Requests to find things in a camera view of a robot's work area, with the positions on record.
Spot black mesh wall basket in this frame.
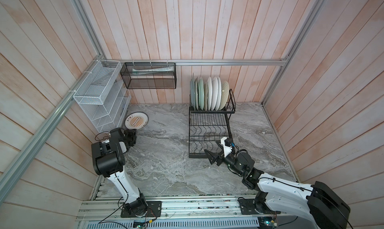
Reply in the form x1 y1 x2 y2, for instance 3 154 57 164
120 62 177 89

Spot orange sunburst plate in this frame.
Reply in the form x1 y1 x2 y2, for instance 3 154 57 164
207 77 213 110
124 112 149 130

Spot white plate black outline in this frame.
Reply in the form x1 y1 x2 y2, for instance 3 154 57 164
211 77 218 110

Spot yellow woven round mat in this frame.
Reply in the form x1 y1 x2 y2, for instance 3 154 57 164
219 81 230 110

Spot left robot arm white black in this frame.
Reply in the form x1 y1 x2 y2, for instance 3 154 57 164
91 128 148 215

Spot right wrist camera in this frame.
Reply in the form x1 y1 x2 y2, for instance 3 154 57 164
221 137 235 158

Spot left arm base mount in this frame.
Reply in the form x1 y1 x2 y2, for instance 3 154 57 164
121 194 162 218

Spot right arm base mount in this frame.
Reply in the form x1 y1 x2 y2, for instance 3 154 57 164
238 192 281 215

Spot white wire mesh shelf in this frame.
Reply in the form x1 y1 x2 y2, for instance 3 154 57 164
74 60 132 133

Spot light green flower plate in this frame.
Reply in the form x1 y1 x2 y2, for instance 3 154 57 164
198 78 204 110

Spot cream floral plate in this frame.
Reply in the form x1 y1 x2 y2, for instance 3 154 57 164
194 79 199 110

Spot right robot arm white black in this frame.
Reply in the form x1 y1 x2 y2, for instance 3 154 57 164
205 150 351 229

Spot black wire dish rack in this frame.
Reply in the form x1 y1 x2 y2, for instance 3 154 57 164
189 89 236 159

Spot aluminium front rail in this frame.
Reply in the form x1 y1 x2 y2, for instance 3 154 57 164
74 194 325 222

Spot black round plate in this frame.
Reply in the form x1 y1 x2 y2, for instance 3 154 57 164
204 83 208 110

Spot large teal green plate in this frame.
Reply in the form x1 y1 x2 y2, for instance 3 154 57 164
190 78 196 109

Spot horizontal aluminium wall rail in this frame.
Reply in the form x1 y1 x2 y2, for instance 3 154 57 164
105 59 288 66

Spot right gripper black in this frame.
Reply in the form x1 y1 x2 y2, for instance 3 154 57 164
205 140 243 177

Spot dark green rim plate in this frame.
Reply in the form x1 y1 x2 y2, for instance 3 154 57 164
215 77 222 110

